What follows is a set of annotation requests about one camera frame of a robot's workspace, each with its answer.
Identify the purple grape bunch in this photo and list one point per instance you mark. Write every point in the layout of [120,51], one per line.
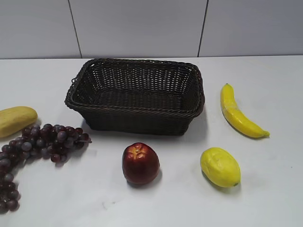
[53,142]

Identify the yellow mango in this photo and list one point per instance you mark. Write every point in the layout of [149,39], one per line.
[15,119]

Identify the dark brown wicker basket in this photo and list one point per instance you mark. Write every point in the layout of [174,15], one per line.
[137,96]

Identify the yellow banana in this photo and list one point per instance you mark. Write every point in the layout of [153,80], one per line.
[235,116]

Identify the red apple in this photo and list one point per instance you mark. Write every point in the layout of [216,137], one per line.
[140,164]

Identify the yellow lemon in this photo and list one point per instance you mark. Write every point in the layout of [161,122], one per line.
[220,167]

